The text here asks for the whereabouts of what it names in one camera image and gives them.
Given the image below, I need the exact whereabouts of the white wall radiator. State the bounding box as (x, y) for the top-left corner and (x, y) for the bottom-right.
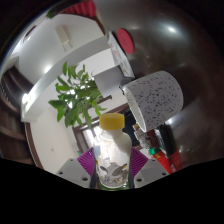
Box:
(54, 24), (74, 51)

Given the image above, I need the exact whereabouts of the small green potted plant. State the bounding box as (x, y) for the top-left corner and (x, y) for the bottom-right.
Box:
(46, 8), (59, 19)

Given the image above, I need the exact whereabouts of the brown wooden double door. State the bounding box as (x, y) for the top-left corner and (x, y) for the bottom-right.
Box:
(72, 102), (134, 158)

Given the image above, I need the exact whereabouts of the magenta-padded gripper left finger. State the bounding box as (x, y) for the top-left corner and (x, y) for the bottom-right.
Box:
(55, 148), (99, 190)

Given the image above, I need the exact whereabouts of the red carpeted staircase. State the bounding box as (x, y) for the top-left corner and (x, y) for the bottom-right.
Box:
(59, 0), (98, 16)

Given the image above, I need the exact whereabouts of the flat round red coaster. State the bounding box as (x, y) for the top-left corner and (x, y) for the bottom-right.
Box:
(115, 28), (136, 55)

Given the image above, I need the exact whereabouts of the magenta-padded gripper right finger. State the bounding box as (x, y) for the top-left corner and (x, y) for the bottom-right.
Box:
(128, 147), (169, 190)

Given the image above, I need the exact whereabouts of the yellow-capped clear plastic bottle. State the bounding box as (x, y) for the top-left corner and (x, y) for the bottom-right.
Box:
(93, 112), (133, 190)

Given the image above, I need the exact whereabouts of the white speckled mug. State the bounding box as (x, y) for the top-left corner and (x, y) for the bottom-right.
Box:
(122, 70), (184, 133)

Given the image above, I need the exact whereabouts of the leafy plant in white pot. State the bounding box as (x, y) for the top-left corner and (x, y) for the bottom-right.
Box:
(48, 61), (127, 129)

